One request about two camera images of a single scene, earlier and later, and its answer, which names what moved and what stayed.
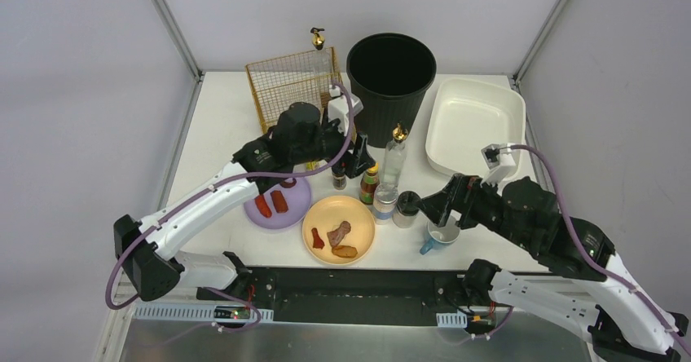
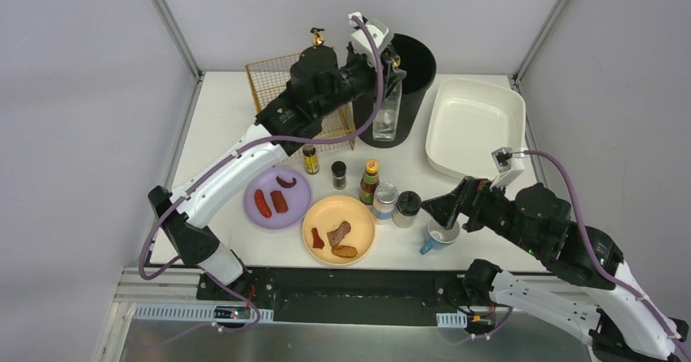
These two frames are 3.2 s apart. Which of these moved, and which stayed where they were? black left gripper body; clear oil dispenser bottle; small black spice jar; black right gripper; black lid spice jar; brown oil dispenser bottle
Moved: clear oil dispenser bottle; black left gripper body
Stayed: black lid spice jar; brown oil dispenser bottle; black right gripper; small black spice jar
